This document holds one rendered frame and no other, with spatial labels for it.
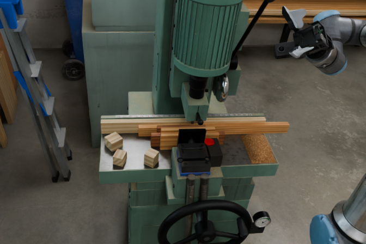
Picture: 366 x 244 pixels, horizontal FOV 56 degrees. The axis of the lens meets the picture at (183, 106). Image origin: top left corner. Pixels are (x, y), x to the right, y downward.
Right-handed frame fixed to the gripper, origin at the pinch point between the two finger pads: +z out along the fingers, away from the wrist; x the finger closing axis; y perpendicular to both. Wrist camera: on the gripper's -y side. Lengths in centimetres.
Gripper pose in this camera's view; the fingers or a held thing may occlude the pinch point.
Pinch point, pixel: (284, 29)
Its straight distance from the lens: 103.2
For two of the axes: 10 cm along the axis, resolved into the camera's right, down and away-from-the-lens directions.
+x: 0.6, 9.4, -3.2
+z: -6.5, -2.0, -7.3
